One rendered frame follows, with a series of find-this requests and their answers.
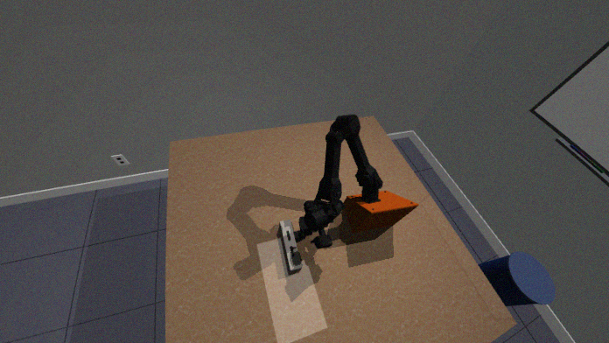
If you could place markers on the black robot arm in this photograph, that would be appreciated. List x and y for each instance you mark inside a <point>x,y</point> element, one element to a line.
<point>348,127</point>

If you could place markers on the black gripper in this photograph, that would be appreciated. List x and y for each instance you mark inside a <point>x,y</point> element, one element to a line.
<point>323,240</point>

